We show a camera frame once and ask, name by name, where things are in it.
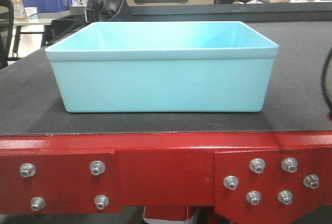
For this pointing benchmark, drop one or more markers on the light blue plastic bin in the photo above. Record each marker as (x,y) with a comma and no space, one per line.
(195,66)

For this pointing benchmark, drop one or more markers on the black backpack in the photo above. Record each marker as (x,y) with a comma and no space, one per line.
(107,10)

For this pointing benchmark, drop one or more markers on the white paper cup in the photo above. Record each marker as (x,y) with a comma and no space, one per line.
(31,13)

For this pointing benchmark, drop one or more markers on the black conveyor belt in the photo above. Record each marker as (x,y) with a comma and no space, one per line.
(31,102)

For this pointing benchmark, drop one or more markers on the plastic drink bottle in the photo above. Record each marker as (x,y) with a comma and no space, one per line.
(19,12)

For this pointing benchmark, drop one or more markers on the red conveyor frame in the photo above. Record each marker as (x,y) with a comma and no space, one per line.
(273,177)

